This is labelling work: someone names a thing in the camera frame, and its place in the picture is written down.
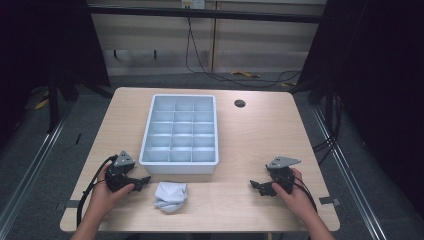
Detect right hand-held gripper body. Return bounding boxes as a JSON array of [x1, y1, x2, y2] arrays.
[[265, 155, 302, 195]]

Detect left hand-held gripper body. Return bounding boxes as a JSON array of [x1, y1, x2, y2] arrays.
[[104, 150, 137, 193]]

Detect person's left hand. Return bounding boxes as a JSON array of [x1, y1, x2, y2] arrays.
[[87, 162, 136, 222]]

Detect person's right hand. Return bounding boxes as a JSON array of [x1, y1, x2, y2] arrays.
[[271, 167, 317, 222]]

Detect white rolled socks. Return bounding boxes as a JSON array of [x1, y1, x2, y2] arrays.
[[153, 181, 190, 214]]

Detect grey tape piece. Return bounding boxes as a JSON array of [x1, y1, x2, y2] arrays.
[[54, 199, 82, 210], [318, 196, 342, 207]]

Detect white divided storage box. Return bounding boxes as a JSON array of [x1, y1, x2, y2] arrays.
[[138, 93, 220, 175]]

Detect black metal stand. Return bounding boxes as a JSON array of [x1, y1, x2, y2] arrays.
[[46, 63, 81, 134]]

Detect yellow strip on floor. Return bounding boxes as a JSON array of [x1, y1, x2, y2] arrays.
[[34, 97, 50, 111], [229, 69, 262, 80]]

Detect black curtain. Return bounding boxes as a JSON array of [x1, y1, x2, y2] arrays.
[[0, 0, 112, 148], [296, 0, 424, 211]]

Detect black horizontal bar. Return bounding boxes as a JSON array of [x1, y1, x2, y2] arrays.
[[87, 5, 325, 24]]

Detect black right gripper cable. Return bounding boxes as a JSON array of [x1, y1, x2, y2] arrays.
[[291, 175, 318, 214]]

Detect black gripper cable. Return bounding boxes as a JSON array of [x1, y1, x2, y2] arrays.
[[291, 175, 318, 214], [76, 154, 120, 228]]

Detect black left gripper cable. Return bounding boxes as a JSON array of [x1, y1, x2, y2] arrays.
[[76, 154, 120, 228]]

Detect black floor cable bundle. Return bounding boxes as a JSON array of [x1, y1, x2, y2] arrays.
[[311, 94, 345, 165]]

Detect metal floor rail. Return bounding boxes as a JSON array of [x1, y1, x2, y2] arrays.
[[311, 104, 389, 240], [0, 99, 76, 231]]

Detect black wall cable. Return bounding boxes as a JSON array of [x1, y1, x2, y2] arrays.
[[185, 15, 302, 90]]

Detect white wall socket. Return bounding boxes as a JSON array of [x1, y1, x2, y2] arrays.
[[181, 0, 206, 10]]

